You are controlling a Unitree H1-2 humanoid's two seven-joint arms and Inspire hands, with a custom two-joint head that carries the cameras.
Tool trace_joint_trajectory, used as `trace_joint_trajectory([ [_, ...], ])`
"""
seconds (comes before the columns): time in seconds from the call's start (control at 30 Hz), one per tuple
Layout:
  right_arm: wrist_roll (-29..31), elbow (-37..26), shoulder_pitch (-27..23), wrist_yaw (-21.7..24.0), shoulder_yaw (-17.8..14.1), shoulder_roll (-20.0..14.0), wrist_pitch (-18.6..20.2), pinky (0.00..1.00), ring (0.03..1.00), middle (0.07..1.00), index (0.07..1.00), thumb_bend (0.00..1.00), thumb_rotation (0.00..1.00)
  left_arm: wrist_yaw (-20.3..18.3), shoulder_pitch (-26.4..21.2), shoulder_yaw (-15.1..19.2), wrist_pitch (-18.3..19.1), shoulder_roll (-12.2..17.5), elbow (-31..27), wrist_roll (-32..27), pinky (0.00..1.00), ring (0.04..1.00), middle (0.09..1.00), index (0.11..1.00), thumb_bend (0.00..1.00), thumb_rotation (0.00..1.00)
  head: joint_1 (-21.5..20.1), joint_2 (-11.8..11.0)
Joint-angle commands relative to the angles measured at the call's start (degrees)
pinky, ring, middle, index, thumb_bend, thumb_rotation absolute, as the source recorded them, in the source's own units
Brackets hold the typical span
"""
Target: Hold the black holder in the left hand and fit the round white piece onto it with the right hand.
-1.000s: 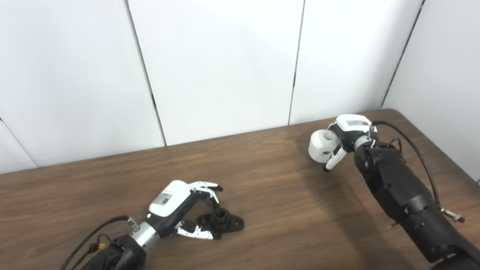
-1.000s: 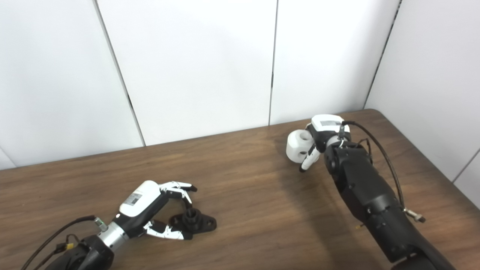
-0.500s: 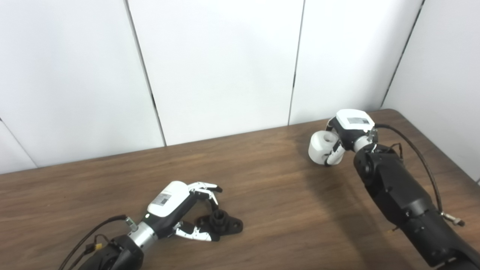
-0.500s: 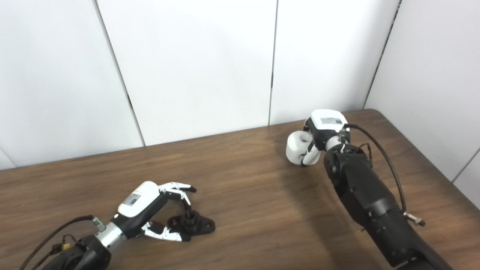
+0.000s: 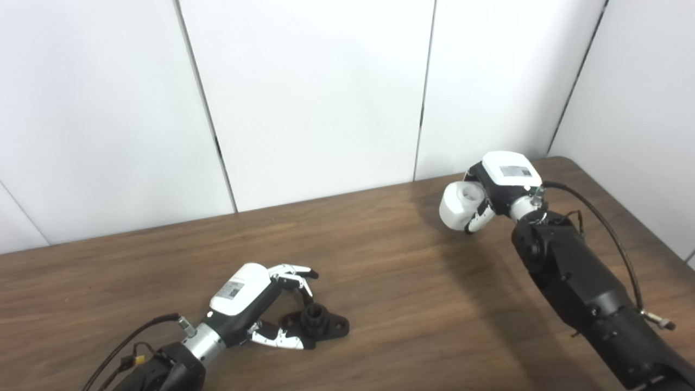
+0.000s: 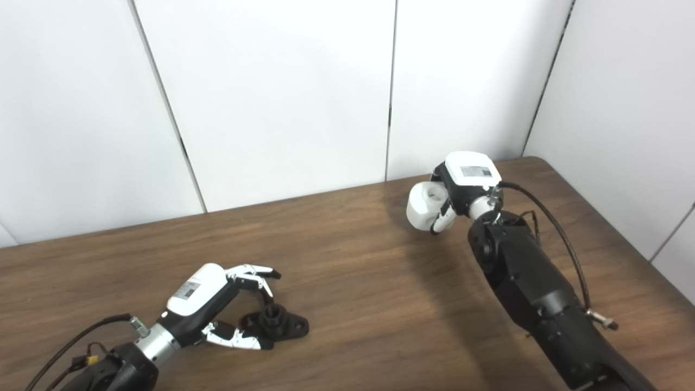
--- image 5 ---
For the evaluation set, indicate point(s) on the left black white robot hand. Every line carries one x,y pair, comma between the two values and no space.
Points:
241,293

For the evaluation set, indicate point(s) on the round white plastic piece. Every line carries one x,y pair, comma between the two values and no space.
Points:
456,209

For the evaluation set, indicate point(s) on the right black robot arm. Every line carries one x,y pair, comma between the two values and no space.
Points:
586,288

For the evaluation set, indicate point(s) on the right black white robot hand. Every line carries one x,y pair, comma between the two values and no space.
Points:
507,174

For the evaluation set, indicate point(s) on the black plastic holder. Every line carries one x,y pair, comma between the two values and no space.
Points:
320,323

